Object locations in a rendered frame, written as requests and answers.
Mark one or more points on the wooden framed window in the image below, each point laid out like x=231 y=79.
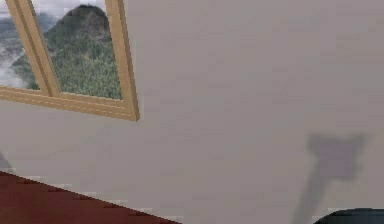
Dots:
x=125 y=66

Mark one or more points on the black round object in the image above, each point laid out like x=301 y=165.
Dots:
x=356 y=217

